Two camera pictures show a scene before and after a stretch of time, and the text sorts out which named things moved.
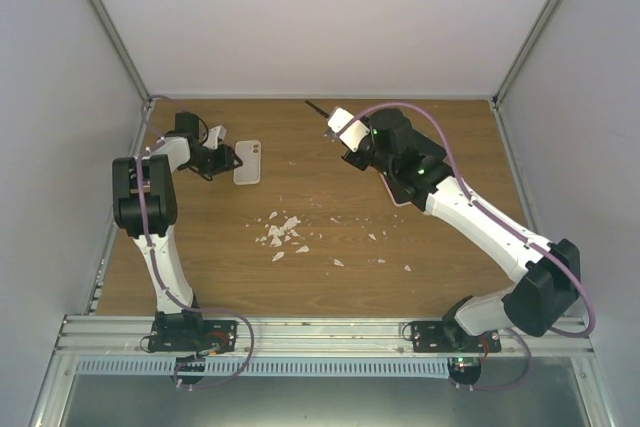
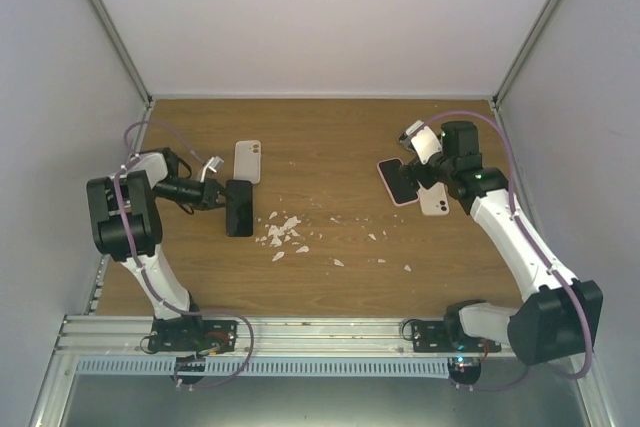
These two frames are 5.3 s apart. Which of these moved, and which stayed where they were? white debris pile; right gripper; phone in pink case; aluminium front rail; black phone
Moved: right gripper; black phone
Stayed: white debris pile; aluminium front rail; phone in pink case
